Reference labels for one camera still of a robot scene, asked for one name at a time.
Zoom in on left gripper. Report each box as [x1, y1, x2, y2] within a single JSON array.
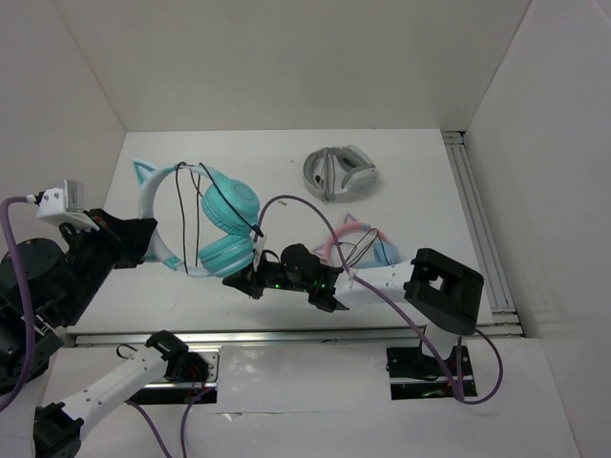
[[55, 204, 158, 323]]

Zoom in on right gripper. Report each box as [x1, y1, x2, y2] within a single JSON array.
[[222, 250, 311, 299]]

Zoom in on black audio cable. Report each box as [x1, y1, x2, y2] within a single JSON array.
[[174, 161, 266, 268]]

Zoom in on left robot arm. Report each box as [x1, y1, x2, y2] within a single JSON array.
[[1, 209, 199, 457]]

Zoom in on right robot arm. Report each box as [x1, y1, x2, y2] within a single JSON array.
[[222, 244, 484, 374]]

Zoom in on pink blue cat-ear headphones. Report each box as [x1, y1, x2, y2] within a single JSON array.
[[312, 214, 402, 269]]

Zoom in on grey white folded headphones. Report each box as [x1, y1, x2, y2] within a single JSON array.
[[302, 145, 379, 203]]

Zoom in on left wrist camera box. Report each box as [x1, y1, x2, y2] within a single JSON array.
[[36, 178, 89, 228]]

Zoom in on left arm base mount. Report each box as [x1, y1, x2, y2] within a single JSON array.
[[130, 347, 221, 406]]

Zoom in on aluminium rail front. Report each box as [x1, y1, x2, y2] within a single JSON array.
[[74, 327, 418, 347]]

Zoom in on aluminium rail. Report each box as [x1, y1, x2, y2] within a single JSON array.
[[441, 131, 523, 335], [74, 327, 418, 347]]

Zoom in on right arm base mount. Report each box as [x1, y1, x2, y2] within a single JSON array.
[[386, 344, 478, 401]]

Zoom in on aluminium rail right side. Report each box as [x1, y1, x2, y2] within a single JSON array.
[[441, 131, 523, 335]]

